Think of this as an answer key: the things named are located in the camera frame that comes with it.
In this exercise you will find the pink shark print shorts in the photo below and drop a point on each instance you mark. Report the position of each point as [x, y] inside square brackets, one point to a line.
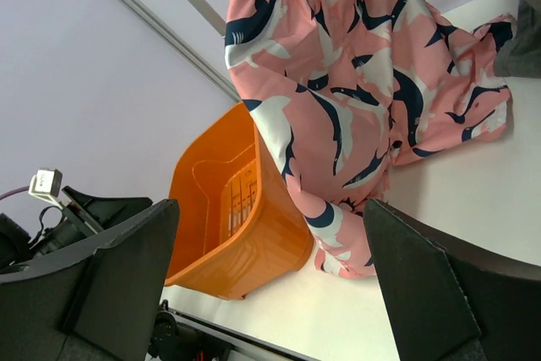
[342, 90]

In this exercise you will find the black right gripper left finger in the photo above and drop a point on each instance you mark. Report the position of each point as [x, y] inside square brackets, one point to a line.
[93, 300]

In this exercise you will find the grey shorts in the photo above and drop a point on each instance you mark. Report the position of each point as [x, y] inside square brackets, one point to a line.
[520, 56]

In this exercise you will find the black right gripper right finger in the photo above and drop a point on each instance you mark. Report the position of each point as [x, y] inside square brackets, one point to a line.
[448, 299]

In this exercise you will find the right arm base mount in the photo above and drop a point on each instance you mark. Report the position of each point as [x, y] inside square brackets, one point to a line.
[175, 337]

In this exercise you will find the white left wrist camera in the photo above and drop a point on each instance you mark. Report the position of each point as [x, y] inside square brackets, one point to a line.
[46, 184]

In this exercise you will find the orange plastic laundry basket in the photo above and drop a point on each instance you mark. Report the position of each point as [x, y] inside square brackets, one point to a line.
[238, 228]

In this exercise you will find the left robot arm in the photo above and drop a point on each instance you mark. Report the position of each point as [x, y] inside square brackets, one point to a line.
[83, 216]

